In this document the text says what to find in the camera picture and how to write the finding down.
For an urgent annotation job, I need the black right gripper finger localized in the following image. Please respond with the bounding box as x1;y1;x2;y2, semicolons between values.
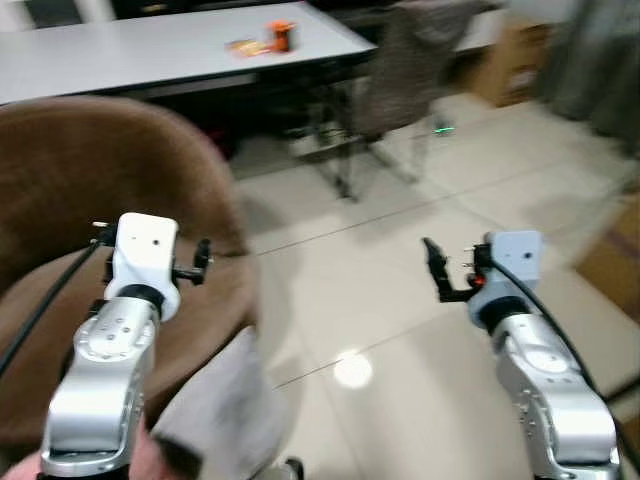
421;237;453;293

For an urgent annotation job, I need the brown round sofa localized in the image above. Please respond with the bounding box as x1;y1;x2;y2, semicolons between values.
0;95;263;448

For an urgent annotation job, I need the pale floor mat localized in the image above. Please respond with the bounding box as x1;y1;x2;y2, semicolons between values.
535;268;640;406

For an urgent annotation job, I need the grey pillow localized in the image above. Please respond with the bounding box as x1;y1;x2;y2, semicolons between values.
150;327;293;480

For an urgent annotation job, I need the large brown cardboard box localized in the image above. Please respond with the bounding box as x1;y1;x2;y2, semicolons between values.
577;195;640;323

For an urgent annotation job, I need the grey curtain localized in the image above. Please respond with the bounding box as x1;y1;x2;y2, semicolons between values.
538;0;640;153

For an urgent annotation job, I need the long white table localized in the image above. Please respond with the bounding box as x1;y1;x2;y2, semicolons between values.
0;0;378;107

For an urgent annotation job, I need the pink soft cushion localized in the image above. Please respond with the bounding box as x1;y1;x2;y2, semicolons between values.
0;425;203;480

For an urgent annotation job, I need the grey-brown fabric chair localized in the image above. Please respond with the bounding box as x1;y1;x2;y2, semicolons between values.
322;0;501;202

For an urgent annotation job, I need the yellow snack packet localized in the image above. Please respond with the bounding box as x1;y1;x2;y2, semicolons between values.
226;38;271;59

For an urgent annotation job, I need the orange container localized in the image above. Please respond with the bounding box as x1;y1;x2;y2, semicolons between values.
265;19;300;54

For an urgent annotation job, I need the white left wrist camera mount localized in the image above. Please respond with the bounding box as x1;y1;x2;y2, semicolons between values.
104;213;182;321

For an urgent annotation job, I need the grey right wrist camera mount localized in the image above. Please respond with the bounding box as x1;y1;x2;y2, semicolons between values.
480;231;545;303

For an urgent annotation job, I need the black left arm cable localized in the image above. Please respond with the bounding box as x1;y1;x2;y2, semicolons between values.
0;240;109;378

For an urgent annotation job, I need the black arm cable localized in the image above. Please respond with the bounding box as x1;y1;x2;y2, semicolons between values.
0;240;109;378
490;255;640;476

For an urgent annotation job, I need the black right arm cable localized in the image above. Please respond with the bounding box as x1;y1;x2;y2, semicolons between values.
490;255;640;476

